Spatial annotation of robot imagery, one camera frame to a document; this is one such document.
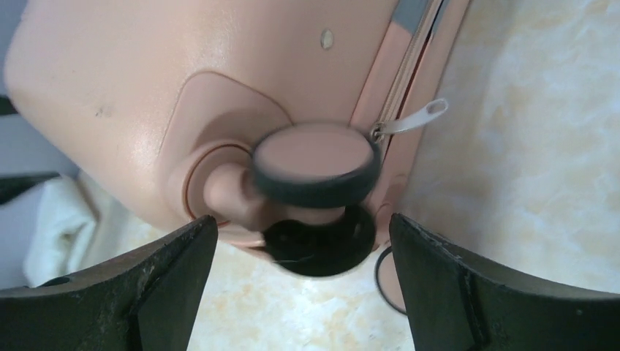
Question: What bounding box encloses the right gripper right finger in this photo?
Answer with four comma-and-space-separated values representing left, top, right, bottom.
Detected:
390, 214, 619, 350

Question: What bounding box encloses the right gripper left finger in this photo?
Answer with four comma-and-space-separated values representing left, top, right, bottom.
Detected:
1, 216, 218, 350

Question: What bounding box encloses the white cloth under left arm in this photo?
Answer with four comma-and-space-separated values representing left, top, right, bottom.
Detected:
23, 173, 165, 287

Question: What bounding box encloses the pink suitcase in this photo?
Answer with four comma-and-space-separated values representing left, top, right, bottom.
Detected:
4, 1, 469, 276

